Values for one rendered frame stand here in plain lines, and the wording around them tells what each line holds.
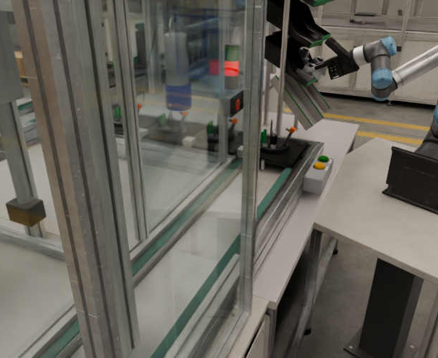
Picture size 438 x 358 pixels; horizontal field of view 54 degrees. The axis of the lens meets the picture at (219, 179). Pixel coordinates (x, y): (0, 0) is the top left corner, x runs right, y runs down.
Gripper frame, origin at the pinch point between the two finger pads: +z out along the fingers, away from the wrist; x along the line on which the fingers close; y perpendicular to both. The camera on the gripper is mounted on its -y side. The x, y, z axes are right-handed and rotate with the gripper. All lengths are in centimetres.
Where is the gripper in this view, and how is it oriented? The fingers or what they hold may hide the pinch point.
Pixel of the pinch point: (309, 68)
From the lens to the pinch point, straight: 196.4
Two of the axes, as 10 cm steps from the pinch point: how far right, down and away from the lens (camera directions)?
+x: 5.0, -4.3, 7.5
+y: 3.8, 8.9, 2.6
